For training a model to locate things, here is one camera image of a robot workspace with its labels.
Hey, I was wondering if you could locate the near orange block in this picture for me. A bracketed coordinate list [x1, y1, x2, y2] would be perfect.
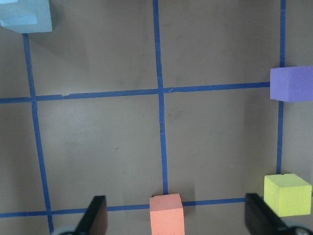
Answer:
[149, 193, 185, 235]

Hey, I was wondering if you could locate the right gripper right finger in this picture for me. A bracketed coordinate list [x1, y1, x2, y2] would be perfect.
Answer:
[244, 193, 289, 235]

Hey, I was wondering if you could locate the right purple block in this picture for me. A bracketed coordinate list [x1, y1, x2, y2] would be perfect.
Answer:
[270, 66, 313, 102]

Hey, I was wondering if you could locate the light blue block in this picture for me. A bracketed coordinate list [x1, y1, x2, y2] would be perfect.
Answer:
[4, 0, 52, 34]
[0, 0, 37, 27]

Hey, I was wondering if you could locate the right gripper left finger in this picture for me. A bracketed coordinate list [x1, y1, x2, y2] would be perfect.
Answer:
[74, 195, 108, 235]

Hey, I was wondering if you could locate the yellow block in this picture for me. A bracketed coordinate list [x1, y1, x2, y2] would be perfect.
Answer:
[264, 173, 313, 217]

